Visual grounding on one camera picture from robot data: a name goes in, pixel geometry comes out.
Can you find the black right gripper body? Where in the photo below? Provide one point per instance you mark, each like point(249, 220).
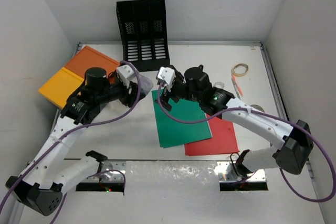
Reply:
point(179, 90)

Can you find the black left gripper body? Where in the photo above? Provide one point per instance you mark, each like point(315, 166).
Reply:
point(112, 92)

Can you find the small purple lidded cup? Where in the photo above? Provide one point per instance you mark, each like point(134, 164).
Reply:
point(146, 86)

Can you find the orange highlighter pen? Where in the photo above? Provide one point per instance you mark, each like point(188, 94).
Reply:
point(234, 79)

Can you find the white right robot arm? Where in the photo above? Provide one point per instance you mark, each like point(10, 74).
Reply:
point(290, 144)

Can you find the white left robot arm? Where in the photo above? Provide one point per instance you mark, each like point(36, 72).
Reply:
point(41, 186)

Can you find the clear tape roll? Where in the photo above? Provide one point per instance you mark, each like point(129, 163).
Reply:
point(219, 85)

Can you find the green plastic folder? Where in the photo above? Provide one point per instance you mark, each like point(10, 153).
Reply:
point(172, 133)

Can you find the green highlighter pen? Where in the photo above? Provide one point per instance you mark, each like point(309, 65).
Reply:
point(236, 90)

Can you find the yellow drawer cabinet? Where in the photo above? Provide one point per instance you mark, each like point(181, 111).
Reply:
point(59, 87)

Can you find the yellow masking tape roll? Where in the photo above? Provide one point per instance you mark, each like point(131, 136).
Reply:
point(240, 70)

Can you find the red plastic folder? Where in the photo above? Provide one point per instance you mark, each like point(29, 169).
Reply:
point(223, 140)

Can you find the brown tape roll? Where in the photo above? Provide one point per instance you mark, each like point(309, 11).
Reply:
point(257, 107)

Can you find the black file organizer rack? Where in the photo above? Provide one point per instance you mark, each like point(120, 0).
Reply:
point(143, 31)

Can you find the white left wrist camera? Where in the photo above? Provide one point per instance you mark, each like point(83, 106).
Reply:
point(126, 74)

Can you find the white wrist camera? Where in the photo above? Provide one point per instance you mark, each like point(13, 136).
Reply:
point(126, 74)
point(165, 76)

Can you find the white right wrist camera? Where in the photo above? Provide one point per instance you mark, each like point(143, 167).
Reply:
point(165, 76)

